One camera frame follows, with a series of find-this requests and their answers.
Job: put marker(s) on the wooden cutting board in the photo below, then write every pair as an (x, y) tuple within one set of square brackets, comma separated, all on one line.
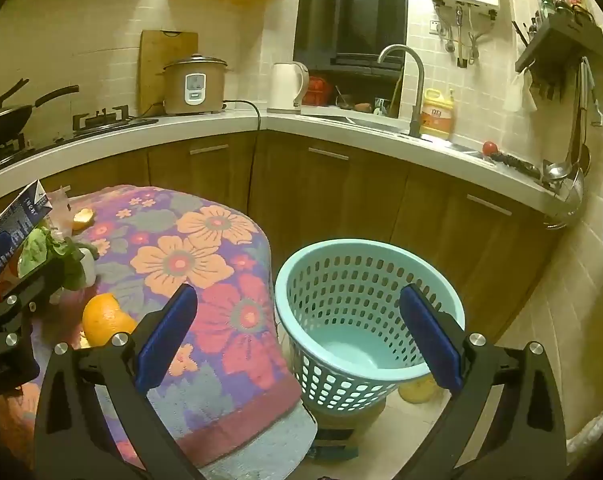
[(154, 60)]

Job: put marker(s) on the dark elongated object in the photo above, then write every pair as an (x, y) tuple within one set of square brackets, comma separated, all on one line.
[(516, 164)]

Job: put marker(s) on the clear plastic wrapper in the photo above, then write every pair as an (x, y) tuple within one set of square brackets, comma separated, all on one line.
[(59, 207)]

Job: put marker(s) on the bok choy leaf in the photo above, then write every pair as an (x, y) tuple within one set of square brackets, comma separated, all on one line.
[(36, 252)]

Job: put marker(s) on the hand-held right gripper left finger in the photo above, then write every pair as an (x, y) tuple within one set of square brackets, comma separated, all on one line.
[(164, 345)]

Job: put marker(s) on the black wall shelf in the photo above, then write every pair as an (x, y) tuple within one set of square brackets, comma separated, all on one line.
[(561, 35)]

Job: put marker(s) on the white plastic bag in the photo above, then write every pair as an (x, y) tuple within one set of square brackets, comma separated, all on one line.
[(599, 425)]

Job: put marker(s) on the black wok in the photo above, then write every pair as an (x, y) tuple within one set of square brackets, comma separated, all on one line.
[(6, 117)]

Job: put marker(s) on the red tomato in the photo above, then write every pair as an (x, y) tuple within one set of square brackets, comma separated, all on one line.
[(490, 148)]

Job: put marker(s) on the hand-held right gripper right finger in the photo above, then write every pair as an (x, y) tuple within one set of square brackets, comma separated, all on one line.
[(434, 345)]

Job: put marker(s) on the steel ladle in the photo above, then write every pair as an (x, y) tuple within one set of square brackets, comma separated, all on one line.
[(556, 170)]

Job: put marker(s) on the steel sink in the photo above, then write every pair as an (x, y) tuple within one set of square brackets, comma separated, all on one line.
[(361, 122)]

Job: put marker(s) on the white electric kettle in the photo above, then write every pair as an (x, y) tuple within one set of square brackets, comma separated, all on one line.
[(286, 85)]

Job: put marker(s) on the light blue plastic basket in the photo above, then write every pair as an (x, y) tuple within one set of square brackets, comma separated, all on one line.
[(306, 280)]

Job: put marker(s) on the steel faucet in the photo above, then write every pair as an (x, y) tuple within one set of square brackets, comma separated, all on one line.
[(419, 90)]

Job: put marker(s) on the yellow detergent bottle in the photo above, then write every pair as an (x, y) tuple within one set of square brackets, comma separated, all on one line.
[(436, 117)]

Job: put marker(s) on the steel strainer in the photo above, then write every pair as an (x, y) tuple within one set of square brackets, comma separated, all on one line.
[(571, 200)]

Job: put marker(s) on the wooden base cabinets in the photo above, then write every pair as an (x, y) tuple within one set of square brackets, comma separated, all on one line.
[(331, 185)]

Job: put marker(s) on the cardboard box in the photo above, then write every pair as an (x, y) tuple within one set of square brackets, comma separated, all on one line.
[(341, 430)]

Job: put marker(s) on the water heater pipes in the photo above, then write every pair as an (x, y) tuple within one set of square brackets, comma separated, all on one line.
[(461, 35)]

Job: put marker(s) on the blue milk carton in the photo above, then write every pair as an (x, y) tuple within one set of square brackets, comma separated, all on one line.
[(29, 205)]

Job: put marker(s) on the gas stove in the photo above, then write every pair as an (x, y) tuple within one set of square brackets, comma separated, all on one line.
[(101, 120)]

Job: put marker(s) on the small orange peel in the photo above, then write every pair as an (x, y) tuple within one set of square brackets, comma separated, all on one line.
[(83, 218)]

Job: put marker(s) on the beige rice cooker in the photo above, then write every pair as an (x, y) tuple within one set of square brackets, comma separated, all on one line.
[(194, 87)]

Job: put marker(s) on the large orange peel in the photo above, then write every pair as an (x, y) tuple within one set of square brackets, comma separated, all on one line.
[(106, 317)]

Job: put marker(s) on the floral blanket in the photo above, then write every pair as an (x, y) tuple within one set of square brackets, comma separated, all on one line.
[(216, 270)]

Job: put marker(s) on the wall socket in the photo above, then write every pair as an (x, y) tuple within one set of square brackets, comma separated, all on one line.
[(436, 27)]

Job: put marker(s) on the dark window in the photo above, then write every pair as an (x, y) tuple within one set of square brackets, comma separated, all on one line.
[(351, 10)]

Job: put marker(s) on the white hanging bag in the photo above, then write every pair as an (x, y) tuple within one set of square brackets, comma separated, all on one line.
[(520, 92)]

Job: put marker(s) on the red bag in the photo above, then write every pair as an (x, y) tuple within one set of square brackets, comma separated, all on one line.
[(317, 91)]

